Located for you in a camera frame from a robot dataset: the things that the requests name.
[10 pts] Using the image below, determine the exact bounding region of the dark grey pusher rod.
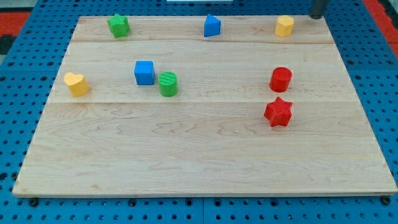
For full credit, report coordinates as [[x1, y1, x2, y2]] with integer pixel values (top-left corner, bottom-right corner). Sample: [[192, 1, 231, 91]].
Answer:
[[309, 0, 327, 19]]

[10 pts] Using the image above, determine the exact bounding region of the blue triangle block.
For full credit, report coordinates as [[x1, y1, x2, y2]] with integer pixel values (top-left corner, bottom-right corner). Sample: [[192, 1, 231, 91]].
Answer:
[[203, 14, 221, 37]]

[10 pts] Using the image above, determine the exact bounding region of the wooden board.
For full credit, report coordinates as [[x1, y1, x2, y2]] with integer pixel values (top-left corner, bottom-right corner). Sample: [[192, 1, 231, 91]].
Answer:
[[13, 16, 397, 198]]

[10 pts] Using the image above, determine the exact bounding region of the yellow hexagon block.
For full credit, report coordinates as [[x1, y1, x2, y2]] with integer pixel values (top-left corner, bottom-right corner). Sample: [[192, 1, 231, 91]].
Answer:
[[274, 15, 294, 38]]

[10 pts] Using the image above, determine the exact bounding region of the red cylinder block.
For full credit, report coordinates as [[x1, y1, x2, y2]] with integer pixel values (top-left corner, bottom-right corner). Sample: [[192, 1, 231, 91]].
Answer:
[[269, 67, 293, 93]]

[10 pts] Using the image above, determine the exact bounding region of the red star block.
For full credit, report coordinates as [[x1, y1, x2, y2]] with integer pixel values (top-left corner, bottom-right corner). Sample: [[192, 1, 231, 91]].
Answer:
[[264, 96, 293, 127]]

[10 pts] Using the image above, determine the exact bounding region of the green cylinder block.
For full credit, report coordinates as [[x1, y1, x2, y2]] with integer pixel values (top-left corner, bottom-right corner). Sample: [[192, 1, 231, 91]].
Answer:
[[158, 71, 178, 97]]

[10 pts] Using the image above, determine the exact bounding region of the blue cube block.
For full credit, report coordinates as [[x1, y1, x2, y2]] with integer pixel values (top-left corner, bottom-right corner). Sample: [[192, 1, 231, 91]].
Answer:
[[134, 60, 155, 85]]

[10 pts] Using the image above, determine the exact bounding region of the green star block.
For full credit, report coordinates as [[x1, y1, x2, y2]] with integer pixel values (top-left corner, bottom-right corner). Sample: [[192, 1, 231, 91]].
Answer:
[[107, 14, 130, 38]]

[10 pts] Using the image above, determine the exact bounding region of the yellow heart block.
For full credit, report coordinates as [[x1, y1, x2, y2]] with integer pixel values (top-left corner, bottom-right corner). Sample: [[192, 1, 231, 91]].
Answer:
[[63, 73, 90, 97]]

